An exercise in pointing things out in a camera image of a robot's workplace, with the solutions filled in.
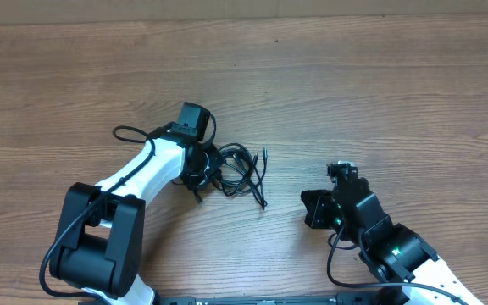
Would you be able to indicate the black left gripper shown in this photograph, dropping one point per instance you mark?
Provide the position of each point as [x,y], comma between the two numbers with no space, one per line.
[196,182]

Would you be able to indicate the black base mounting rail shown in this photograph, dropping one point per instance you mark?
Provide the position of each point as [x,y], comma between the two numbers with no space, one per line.
[265,301]

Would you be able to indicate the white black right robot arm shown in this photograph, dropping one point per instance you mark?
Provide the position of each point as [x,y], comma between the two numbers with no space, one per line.
[407,269]

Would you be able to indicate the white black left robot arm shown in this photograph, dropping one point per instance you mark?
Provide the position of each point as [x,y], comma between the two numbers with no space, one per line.
[96,253]

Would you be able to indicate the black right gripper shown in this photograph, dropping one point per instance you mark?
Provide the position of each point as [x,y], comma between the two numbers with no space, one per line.
[319,202]

